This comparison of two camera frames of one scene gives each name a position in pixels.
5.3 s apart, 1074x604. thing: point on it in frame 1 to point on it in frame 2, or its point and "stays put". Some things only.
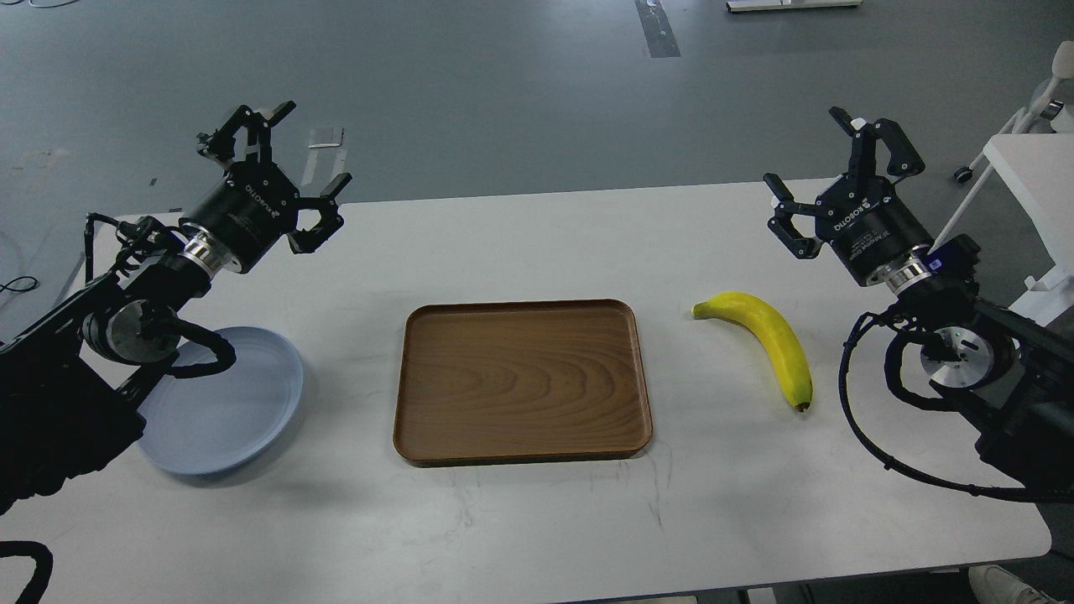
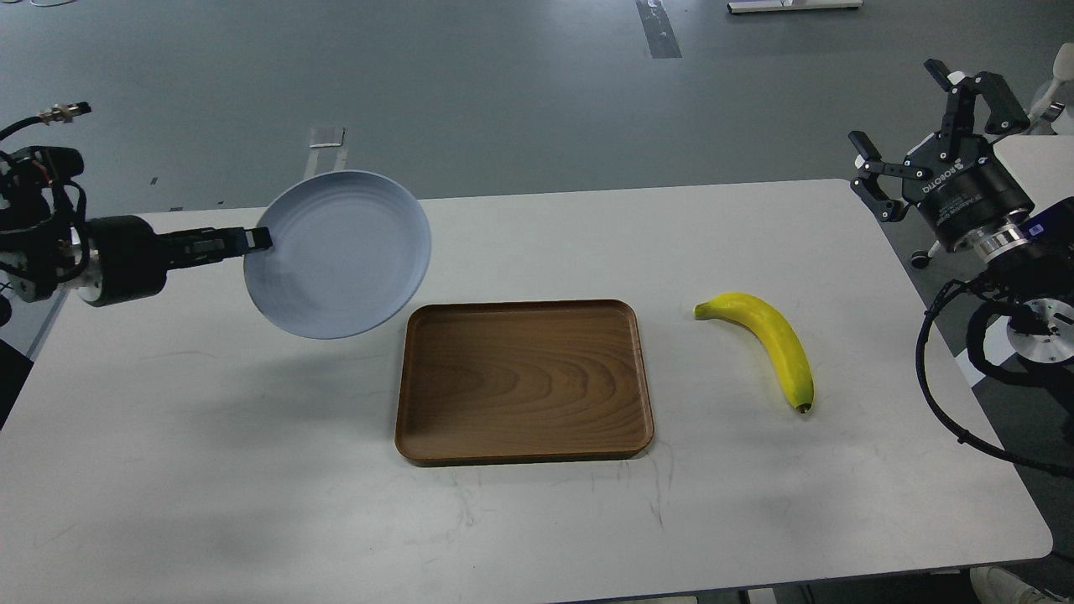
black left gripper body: (252, 205) to (134, 259)
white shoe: (992, 584) stays put
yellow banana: (774, 330) stays put
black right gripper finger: (904, 158) to (1004, 116)
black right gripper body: (869, 226) to (962, 196)
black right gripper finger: (802, 247) to (868, 185)
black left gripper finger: (221, 143) to (223, 242)
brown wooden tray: (490, 382) stays put
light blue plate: (223, 419) to (350, 249)
